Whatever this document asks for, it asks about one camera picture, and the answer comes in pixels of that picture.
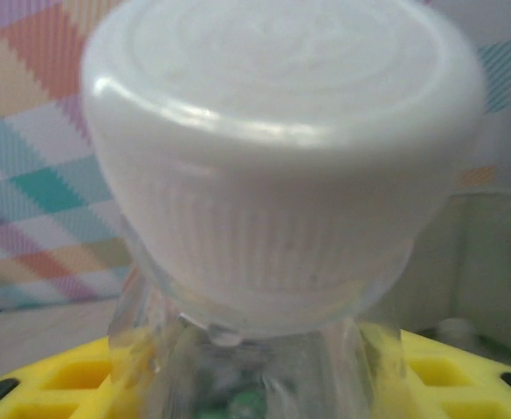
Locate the clear bottle green label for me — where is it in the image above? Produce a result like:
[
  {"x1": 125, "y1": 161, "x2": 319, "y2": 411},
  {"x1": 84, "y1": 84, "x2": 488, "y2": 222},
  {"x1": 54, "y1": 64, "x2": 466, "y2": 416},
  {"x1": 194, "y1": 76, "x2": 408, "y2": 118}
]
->
[{"x1": 79, "y1": 0, "x2": 490, "y2": 419}]

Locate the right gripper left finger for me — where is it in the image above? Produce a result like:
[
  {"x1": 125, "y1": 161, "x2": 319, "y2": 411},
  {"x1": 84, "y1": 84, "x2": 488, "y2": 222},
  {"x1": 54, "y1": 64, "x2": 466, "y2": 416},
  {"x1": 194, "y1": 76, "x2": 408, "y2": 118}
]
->
[{"x1": 0, "y1": 335, "x2": 151, "y2": 419}]

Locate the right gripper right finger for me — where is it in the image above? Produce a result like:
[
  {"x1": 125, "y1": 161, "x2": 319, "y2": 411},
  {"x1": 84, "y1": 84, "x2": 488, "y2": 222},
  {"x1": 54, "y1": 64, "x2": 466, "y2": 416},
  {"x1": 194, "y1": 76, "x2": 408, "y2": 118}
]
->
[{"x1": 381, "y1": 329, "x2": 511, "y2": 419}]

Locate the translucent green plastic bin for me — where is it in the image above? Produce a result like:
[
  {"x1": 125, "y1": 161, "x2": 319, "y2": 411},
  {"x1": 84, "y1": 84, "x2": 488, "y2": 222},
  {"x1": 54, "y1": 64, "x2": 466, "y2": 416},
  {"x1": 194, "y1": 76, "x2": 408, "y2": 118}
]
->
[{"x1": 407, "y1": 187, "x2": 511, "y2": 350}]

